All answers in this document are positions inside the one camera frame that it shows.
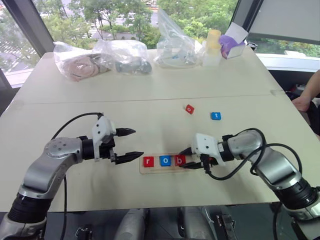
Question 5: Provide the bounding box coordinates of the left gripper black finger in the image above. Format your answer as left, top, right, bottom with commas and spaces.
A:
114, 151, 145, 166
115, 127, 137, 138

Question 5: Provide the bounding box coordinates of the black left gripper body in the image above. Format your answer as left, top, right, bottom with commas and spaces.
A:
99, 136, 118, 164

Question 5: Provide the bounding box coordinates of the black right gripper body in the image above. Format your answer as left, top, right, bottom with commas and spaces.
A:
199, 153, 219, 174

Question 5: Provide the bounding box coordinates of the red letter b block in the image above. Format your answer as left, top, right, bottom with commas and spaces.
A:
173, 154, 187, 167

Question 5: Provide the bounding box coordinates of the blue letter o block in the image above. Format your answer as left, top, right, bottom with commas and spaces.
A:
159, 155, 172, 167

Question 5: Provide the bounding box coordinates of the wooden letter tray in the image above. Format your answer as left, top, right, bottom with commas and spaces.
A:
139, 153, 202, 175

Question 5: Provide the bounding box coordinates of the grey rounded robot leg shape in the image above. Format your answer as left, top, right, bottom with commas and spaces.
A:
177, 206, 219, 240
114, 208, 149, 240

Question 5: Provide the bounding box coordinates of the bystander bare hand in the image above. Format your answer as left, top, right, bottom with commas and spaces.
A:
291, 95, 312, 113

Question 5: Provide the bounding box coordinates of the plastic bag with grey object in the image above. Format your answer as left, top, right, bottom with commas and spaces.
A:
92, 39, 154, 76

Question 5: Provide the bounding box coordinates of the plastic bag with pink items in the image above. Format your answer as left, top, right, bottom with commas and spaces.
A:
52, 40, 112, 83

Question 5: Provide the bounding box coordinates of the tall clear plastic bag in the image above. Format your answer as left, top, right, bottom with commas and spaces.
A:
152, 8, 204, 69

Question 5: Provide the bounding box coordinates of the stack of yellow plastic cups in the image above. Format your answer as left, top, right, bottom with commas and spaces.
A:
201, 28, 224, 67

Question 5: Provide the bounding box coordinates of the purple glove box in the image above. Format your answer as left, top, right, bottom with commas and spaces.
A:
218, 21, 249, 60

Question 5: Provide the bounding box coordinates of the grey window roller blind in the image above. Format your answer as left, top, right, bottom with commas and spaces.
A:
246, 0, 320, 46

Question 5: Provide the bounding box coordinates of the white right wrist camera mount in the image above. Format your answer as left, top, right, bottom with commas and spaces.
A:
190, 132, 226, 167

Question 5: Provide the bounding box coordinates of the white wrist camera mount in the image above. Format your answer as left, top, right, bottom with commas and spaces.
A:
91, 116, 117, 163
190, 132, 226, 167

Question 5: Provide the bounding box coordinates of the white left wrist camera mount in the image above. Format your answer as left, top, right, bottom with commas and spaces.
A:
91, 116, 117, 163

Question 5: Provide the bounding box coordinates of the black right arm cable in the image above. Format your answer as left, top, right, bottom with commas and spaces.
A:
204, 127, 304, 181

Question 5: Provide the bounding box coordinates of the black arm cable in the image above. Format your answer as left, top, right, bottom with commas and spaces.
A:
51, 112, 104, 240
204, 127, 304, 181

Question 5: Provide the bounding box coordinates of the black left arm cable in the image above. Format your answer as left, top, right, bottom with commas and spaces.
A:
51, 112, 104, 240

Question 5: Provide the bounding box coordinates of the grey window frame pillar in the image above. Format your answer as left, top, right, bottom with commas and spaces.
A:
230, 0, 261, 36
4, 0, 55, 54

